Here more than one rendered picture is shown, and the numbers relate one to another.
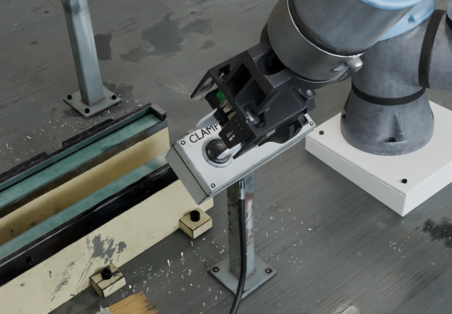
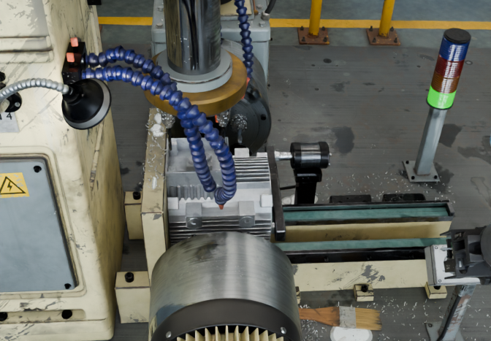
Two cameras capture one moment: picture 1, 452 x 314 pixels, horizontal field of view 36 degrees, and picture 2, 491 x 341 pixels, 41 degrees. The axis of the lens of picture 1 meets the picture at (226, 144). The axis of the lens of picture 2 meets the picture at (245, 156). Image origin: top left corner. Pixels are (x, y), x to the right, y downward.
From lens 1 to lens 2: 0.48 m
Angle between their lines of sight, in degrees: 27
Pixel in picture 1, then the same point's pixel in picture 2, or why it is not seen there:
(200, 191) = (432, 279)
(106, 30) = (460, 123)
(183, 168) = (429, 261)
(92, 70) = (429, 154)
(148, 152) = (431, 230)
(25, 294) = (315, 274)
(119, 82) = (446, 167)
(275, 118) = (473, 272)
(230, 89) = (456, 245)
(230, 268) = (438, 330)
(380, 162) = not seen: outside the picture
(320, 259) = not seen: outside the picture
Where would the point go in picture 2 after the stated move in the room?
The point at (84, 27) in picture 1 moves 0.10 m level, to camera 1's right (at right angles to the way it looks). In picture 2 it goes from (436, 127) to (475, 144)
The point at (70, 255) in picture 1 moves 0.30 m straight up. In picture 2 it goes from (349, 267) to (370, 162)
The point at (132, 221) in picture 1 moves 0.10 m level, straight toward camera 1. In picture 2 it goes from (394, 267) to (381, 302)
